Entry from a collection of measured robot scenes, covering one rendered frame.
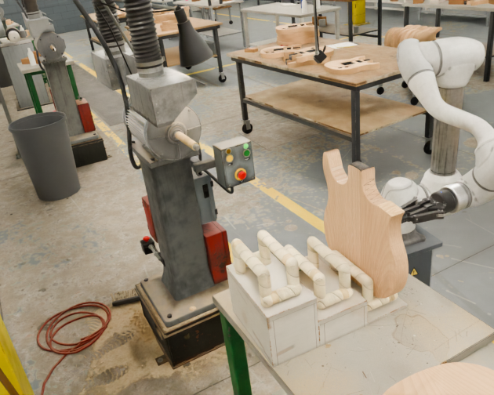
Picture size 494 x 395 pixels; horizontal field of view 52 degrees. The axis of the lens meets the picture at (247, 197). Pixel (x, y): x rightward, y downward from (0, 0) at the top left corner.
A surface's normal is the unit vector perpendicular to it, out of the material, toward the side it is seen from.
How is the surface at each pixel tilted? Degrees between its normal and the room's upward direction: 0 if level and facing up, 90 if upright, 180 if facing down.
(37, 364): 0
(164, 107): 90
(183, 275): 90
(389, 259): 90
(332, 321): 90
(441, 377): 0
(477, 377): 0
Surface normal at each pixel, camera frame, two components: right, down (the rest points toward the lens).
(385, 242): -0.90, 0.29
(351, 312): 0.42, 0.37
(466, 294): -0.11, -0.88
